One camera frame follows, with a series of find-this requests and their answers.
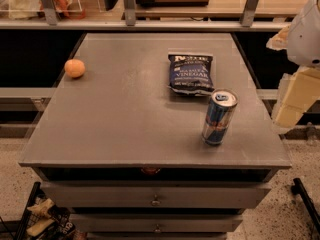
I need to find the clear plastic box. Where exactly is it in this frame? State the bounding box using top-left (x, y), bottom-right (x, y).
top-left (0, 0), bottom-right (84, 20)

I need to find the orange fruit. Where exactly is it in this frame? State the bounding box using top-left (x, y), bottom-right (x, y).
top-left (64, 59), bottom-right (86, 78)

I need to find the black stand right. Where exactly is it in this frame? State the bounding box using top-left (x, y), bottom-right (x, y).
top-left (291, 178), bottom-right (320, 234)

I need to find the black wire basket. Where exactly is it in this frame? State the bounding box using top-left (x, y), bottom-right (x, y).
top-left (14, 182), bottom-right (87, 240)

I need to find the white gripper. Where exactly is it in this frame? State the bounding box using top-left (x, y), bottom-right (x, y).
top-left (266, 0), bottom-right (320, 128)

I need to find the red bull can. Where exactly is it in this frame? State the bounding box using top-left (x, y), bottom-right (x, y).
top-left (202, 89), bottom-right (238, 145)

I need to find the blue chips bag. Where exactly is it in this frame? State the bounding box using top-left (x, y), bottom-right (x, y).
top-left (168, 53), bottom-right (214, 95)

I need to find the grey drawer cabinet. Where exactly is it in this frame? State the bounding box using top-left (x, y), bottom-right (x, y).
top-left (21, 33), bottom-right (291, 240)

